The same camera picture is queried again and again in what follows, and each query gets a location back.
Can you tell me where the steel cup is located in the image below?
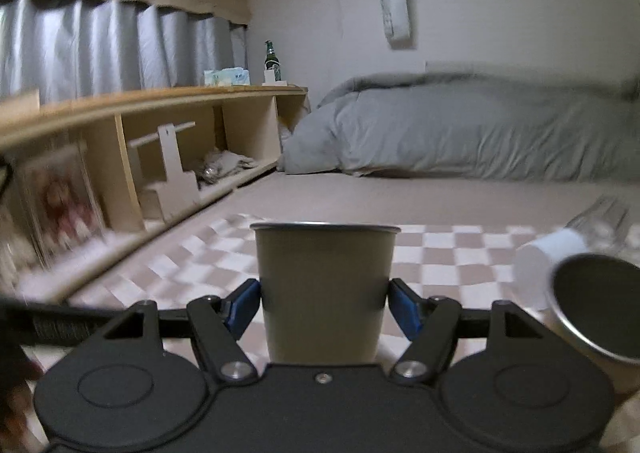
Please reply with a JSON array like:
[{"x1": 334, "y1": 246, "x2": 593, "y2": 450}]
[{"x1": 545, "y1": 254, "x2": 640, "y2": 367}]

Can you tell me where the wooden shelf unit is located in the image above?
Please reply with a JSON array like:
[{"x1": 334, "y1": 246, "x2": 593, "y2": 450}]
[{"x1": 0, "y1": 85, "x2": 309, "y2": 301}]

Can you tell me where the white paper cup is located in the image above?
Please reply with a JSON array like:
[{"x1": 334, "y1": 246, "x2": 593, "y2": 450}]
[{"x1": 513, "y1": 228, "x2": 592, "y2": 312}]

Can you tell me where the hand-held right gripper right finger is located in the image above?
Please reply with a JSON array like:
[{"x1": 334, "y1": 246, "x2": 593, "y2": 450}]
[{"x1": 388, "y1": 277, "x2": 542, "y2": 385}]

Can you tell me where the grey duvet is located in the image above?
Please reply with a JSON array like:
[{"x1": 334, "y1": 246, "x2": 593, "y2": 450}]
[{"x1": 276, "y1": 71, "x2": 640, "y2": 183}]

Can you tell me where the framed picture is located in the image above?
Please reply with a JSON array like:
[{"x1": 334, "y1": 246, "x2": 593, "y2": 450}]
[{"x1": 16, "y1": 143, "x2": 107, "y2": 266}]

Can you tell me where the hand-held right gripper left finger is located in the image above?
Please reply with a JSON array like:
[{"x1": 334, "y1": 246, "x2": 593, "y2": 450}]
[{"x1": 102, "y1": 278, "x2": 262, "y2": 382}]

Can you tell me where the clear plastic bottle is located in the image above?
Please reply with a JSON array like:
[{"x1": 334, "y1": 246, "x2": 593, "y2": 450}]
[{"x1": 566, "y1": 195, "x2": 633, "y2": 254}]

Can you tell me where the beige metal cup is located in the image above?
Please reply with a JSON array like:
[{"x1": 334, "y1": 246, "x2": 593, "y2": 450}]
[{"x1": 249, "y1": 221, "x2": 402, "y2": 364}]

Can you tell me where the wooden stand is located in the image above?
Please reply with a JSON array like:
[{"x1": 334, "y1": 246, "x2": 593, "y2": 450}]
[{"x1": 126, "y1": 121, "x2": 202, "y2": 222}]

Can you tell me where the checkered mat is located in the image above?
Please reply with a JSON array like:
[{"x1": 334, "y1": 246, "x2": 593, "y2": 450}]
[{"x1": 68, "y1": 215, "x2": 567, "y2": 319}]

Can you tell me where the crumpled plastic bag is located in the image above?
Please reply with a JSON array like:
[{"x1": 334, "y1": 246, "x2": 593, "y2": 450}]
[{"x1": 196, "y1": 149, "x2": 258, "y2": 184}]

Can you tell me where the white hanging bag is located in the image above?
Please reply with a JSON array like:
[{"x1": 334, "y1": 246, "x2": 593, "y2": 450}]
[{"x1": 377, "y1": 0, "x2": 414, "y2": 44}]

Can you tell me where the tissue pack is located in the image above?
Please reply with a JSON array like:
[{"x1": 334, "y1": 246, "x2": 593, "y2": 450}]
[{"x1": 203, "y1": 68, "x2": 251, "y2": 87}]

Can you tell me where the grey curtain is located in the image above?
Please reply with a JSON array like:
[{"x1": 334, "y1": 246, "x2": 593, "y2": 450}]
[{"x1": 0, "y1": 0, "x2": 249, "y2": 104}]

